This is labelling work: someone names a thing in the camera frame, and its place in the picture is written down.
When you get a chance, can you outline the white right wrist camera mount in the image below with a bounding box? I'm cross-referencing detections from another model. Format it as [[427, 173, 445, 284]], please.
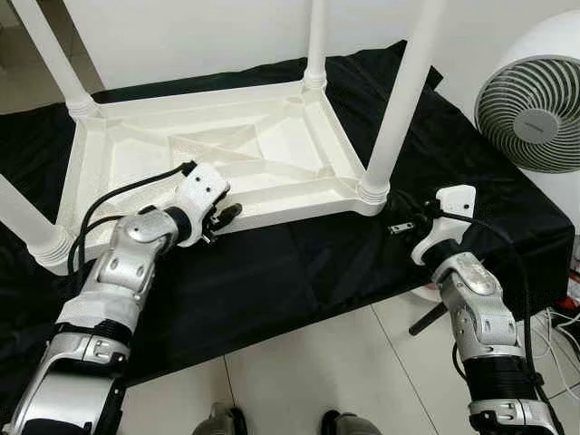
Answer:
[[410, 185, 479, 266]]

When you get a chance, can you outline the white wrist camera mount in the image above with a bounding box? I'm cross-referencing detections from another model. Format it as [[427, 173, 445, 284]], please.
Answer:
[[172, 163, 230, 238], [410, 185, 479, 266]]

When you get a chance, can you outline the grey robot foot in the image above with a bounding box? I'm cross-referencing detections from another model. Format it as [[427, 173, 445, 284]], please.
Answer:
[[322, 412, 382, 435], [195, 403, 247, 435]]

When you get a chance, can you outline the grey right robot foot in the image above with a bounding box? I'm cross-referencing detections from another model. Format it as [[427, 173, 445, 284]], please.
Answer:
[[322, 412, 382, 435]]

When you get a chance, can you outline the white floor cable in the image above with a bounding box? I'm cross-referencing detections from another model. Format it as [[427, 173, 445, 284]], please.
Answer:
[[530, 304, 580, 400]]

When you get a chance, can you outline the grey left robot foot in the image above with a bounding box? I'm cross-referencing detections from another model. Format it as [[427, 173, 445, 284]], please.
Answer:
[[195, 403, 247, 435]]

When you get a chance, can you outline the white plastic table top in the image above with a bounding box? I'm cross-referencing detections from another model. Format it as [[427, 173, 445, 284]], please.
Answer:
[[50, 80, 392, 273]]

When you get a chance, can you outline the white plastic table leg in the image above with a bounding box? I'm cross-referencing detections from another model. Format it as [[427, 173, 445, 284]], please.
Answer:
[[304, 0, 330, 92], [356, 0, 447, 208], [0, 172, 72, 271], [11, 0, 102, 121]]

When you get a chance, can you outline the white round fan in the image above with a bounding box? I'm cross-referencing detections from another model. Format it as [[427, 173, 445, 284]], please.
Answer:
[[475, 11, 580, 175]]

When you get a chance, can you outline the black tablecloth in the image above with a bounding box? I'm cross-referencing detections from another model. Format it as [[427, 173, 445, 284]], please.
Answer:
[[0, 41, 576, 392]]

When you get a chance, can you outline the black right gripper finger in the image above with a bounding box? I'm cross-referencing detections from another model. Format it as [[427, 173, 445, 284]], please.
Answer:
[[385, 188, 423, 223]]

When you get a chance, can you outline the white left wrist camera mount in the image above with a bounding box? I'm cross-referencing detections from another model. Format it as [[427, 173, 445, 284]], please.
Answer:
[[172, 163, 230, 238]]

